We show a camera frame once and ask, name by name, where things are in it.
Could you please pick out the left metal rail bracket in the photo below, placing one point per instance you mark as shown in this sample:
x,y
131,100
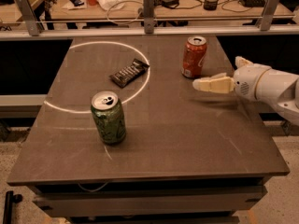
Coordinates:
x,y
29,17

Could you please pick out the red coke can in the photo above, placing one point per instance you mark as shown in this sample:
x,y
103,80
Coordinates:
x,y
194,54

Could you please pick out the right metal rail bracket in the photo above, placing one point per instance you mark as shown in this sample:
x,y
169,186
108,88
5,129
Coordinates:
x,y
264,23

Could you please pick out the black round container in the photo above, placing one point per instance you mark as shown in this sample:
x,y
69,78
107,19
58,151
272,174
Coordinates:
x,y
210,4

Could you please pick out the grey cabinet drawer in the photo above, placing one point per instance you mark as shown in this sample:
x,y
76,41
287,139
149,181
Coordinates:
x,y
132,203

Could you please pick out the metal rail bracket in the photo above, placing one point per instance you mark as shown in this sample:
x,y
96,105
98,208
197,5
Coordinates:
x,y
148,12
264,23
29,17

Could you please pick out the middle metal rail bracket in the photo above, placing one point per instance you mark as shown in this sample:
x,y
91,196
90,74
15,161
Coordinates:
x,y
148,12

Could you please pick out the green soda can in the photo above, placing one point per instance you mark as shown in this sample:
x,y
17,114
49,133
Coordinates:
x,y
108,116

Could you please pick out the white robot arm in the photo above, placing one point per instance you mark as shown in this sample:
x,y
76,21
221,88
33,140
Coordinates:
x,y
258,82

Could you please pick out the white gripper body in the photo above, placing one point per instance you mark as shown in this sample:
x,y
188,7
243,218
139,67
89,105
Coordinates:
x,y
249,80

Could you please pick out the white crumpled bag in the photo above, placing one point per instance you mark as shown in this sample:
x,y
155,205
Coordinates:
x,y
110,4

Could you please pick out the black floor stand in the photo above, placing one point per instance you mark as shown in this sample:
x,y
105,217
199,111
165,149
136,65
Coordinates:
x,y
10,199

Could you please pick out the black power adapter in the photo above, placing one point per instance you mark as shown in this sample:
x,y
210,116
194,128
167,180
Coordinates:
x,y
170,3

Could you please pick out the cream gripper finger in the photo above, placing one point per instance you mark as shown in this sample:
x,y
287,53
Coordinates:
x,y
219,83
240,62

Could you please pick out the dark snack bar wrapper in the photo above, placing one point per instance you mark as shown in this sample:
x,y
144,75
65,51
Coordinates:
x,y
129,73

